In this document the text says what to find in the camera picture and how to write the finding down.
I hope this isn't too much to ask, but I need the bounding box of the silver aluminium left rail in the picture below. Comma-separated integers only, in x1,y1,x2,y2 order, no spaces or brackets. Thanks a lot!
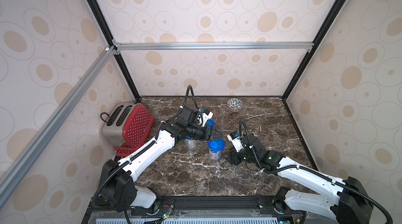
1,46,117,208

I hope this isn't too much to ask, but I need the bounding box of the blue lid container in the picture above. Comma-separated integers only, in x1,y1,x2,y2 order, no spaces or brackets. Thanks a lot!
183,138,198,150
205,119,215,127
208,138,225,161

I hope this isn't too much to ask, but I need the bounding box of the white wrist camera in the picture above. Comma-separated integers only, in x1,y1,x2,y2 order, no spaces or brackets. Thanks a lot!
227,132,244,153
200,109,213,127

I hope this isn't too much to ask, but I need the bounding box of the silver aluminium crossbar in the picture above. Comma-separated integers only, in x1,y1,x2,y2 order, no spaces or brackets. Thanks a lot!
116,42,314,51

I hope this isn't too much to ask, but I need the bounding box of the red plastic rack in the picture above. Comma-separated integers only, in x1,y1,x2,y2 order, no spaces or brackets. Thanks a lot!
114,142,136,157

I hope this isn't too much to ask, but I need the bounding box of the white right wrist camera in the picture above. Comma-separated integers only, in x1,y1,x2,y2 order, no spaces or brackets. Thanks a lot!
227,132,244,153

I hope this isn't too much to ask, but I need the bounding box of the red polka dot toaster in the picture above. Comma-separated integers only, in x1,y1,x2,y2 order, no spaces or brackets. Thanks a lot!
102,102,155,148

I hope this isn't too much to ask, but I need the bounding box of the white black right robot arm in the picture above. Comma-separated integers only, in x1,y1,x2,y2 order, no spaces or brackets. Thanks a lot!
227,121,393,224

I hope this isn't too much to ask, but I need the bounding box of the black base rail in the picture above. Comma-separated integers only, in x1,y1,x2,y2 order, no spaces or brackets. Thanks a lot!
82,196,307,224

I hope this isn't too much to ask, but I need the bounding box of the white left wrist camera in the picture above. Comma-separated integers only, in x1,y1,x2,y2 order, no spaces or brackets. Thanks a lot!
200,109,213,127

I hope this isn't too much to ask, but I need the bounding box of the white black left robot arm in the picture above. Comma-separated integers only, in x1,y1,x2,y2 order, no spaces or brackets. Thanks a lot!
91,103,215,212

